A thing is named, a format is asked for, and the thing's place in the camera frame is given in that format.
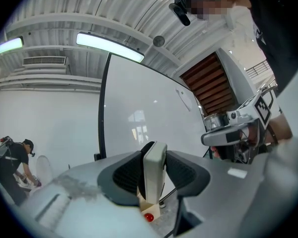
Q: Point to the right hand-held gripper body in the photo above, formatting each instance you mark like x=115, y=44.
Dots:
x=262, y=108

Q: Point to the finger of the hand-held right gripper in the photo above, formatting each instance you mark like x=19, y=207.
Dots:
x=216, y=136

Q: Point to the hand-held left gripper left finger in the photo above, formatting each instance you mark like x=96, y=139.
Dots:
x=72, y=202

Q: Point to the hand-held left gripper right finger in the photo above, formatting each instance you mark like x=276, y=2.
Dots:
x=226, y=195

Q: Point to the white and black handheld device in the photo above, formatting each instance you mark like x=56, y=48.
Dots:
x=152, y=172

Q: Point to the person's right forearm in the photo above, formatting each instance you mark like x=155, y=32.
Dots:
x=281, y=128

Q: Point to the large white board panel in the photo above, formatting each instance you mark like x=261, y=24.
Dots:
x=151, y=103

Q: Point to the person's right hand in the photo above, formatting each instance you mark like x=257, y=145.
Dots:
x=249, y=135

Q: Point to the silver metal container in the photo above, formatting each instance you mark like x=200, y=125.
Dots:
x=216, y=123

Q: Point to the purple cloth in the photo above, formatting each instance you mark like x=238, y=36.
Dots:
x=38, y=183

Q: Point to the metal railing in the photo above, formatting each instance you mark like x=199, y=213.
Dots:
x=259, y=67

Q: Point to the large white toilet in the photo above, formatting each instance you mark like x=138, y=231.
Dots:
x=43, y=167

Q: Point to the wooden staircase underside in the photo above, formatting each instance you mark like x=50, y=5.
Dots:
x=211, y=83

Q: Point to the small wooden box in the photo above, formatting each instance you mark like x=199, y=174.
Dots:
x=152, y=208

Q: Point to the person's black clothing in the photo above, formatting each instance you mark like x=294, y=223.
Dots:
x=278, y=33

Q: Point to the red round magnet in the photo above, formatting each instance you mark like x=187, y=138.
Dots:
x=148, y=217

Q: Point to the round ceiling sensor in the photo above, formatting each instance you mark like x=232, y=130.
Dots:
x=158, y=41

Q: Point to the long ceiling light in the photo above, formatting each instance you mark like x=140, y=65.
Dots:
x=109, y=46
x=8, y=46

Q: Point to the white air vent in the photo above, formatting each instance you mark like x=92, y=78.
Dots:
x=43, y=61

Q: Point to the black head camera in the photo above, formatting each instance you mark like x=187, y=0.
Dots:
x=180, y=12

